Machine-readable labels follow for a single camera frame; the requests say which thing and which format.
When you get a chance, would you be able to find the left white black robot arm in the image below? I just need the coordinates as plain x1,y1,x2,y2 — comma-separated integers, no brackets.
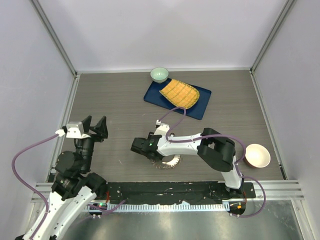
11,115,108,240

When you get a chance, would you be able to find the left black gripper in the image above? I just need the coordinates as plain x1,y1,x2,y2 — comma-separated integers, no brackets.
76,115,108,171

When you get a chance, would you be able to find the slotted white cable duct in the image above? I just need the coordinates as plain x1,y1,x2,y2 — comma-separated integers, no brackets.
91,201,230,213

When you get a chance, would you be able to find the yellow woven bamboo mat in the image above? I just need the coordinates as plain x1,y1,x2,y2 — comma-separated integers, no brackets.
159,79,200,110

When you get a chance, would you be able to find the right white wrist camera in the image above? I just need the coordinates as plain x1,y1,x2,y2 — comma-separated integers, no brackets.
154,120,170,136

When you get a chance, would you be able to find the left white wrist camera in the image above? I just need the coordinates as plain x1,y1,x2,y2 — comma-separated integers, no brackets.
55,121,91,139

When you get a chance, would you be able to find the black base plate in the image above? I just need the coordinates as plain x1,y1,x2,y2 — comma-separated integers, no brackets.
94,181,256,205

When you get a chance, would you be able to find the dark blue tray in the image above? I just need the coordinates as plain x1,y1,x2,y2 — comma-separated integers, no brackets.
143,78,212,120

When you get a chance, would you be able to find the light green ceramic bowl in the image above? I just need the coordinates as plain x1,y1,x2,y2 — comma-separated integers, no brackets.
150,67,169,84

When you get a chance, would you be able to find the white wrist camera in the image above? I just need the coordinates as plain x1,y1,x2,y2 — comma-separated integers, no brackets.
154,120,170,136
55,121,91,139

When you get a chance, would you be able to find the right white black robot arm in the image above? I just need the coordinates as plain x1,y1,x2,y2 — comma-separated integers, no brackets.
130,124,246,198

